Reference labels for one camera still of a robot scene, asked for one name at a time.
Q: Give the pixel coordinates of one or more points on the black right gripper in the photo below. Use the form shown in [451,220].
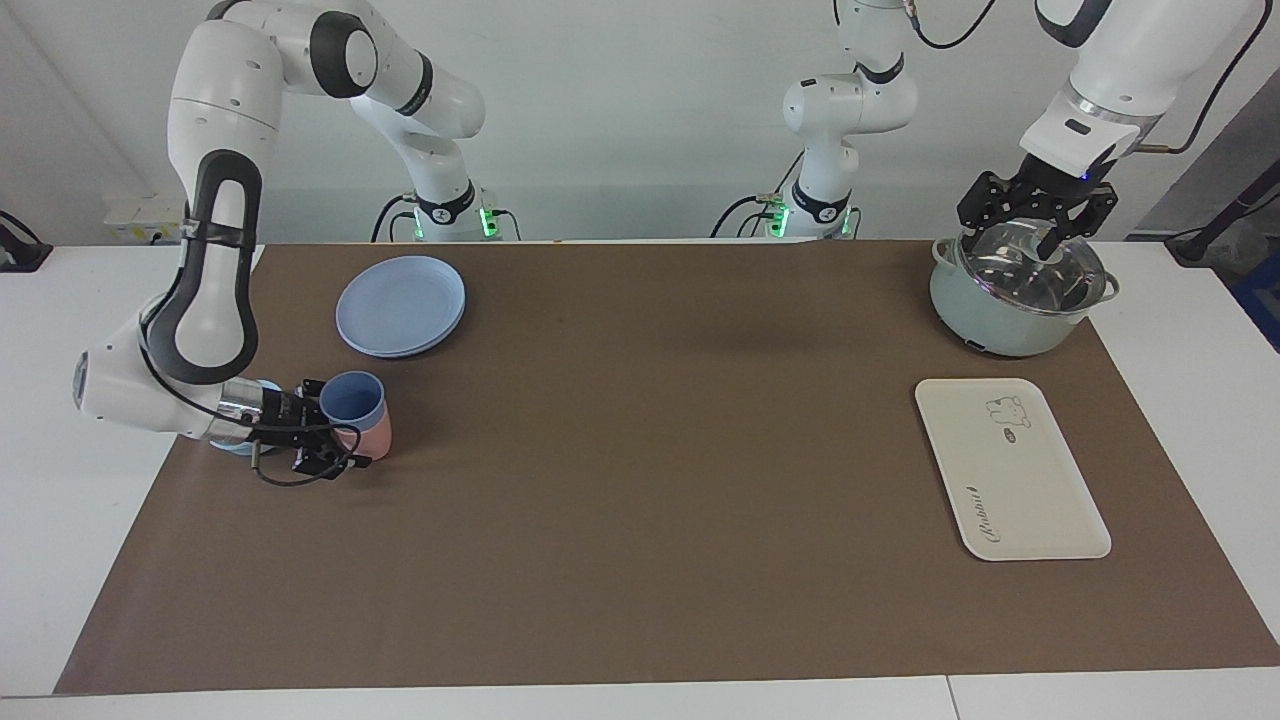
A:
[285,412]

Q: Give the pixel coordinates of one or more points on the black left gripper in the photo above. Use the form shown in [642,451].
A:
[1050,185]

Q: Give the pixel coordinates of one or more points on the blue plastic cup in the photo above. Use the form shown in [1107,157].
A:
[352,398]

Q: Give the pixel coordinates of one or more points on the pink plastic cup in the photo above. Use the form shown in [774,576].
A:
[375,435]

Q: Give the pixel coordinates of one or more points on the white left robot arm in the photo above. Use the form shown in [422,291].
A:
[850,110]

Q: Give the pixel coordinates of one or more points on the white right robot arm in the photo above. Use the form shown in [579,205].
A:
[215,250]

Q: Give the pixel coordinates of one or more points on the cream rabbit print tray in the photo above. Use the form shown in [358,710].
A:
[1010,470]

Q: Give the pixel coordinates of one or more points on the glass pot lid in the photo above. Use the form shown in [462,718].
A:
[1030,285]

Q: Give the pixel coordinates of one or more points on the light blue bowl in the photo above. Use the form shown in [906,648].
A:
[232,446]

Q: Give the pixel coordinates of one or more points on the pale green electric pot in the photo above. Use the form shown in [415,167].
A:
[985,325]

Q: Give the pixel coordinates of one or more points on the periwinkle blue plate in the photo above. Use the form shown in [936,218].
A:
[400,305]

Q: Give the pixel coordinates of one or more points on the blue box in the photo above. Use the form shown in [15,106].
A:
[1262,305]

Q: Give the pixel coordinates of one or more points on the large brown table mat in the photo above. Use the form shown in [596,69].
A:
[640,480]

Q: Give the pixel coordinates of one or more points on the black object on table edge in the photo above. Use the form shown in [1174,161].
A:
[20,250]

